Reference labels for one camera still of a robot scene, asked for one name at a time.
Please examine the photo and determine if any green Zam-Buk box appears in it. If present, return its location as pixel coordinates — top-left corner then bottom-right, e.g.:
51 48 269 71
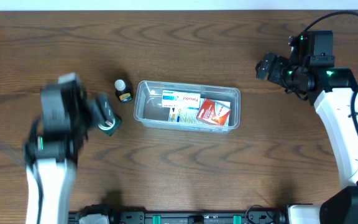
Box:
98 116 122 136

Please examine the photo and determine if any dark syrup bottle white cap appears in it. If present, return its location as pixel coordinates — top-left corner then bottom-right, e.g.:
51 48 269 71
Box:
114 79 133 103

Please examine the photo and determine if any white Panadol box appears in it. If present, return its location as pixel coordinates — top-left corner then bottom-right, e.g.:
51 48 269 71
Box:
162 90 201 109

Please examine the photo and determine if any red medicine box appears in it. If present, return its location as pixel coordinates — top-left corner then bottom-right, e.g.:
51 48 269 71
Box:
196 99 231 126

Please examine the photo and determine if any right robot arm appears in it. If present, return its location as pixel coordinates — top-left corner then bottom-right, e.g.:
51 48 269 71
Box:
255 53 358 223

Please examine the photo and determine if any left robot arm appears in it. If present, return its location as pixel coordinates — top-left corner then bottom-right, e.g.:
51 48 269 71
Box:
24 82 114 223

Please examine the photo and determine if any clear plastic container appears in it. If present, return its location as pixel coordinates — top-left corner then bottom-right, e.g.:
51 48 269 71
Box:
134 80 241 134

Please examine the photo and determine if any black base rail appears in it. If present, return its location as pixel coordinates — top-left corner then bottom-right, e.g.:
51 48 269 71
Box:
68 205 289 224

